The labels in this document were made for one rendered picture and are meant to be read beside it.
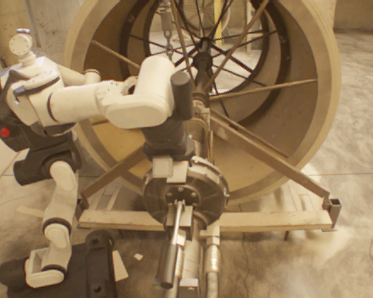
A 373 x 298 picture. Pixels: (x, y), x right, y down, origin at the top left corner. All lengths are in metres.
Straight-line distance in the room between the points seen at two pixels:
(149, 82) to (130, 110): 0.06
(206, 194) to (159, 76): 0.48
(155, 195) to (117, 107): 0.48
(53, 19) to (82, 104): 7.01
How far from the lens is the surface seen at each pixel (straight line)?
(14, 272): 1.75
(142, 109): 0.45
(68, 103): 0.55
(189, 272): 0.78
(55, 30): 7.51
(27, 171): 1.23
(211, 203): 0.88
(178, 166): 0.79
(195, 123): 1.25
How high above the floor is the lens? 1.53
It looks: 32 degrees down
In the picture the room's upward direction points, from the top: 5 degrees counter-clockwise
